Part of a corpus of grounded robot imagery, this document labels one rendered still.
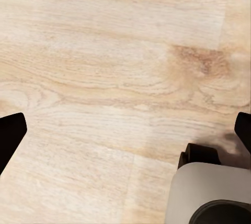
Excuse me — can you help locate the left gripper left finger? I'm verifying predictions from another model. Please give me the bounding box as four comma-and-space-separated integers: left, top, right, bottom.
0, 112, 27, 175

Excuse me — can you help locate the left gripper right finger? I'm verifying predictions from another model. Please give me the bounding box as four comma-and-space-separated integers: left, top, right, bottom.
234, 112, 251, 154

